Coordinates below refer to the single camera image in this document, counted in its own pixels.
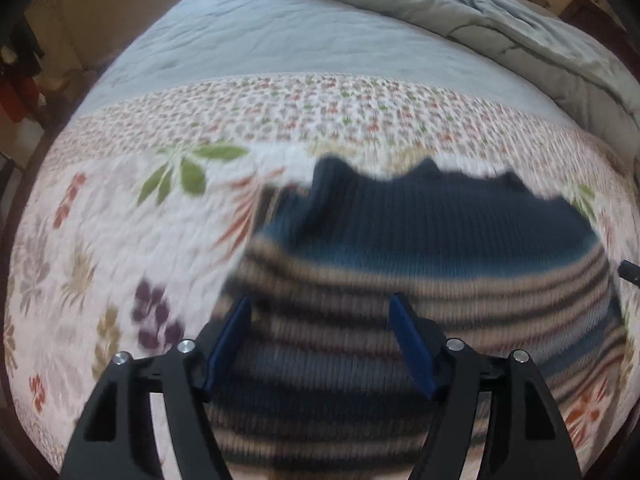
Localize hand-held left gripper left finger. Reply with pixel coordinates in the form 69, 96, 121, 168
60, 295, 253, 480

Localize hanging clothes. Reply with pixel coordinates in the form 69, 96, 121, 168
0, 22, 47, 127

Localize light blue bed sheet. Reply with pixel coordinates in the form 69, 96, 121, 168
80, 0, 576, 127

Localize floral quilted bedspread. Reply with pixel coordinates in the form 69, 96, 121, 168
0, 72, 640, 480

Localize grey comforter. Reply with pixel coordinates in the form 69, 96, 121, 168
205, 0, 640, 132

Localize striped knit sweater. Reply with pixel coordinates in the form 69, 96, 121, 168
207, 155, 632, 480

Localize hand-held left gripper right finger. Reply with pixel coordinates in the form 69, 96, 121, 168
389, 292, 583, 480

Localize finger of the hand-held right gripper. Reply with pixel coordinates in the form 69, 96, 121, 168
617, 259, 640, 289

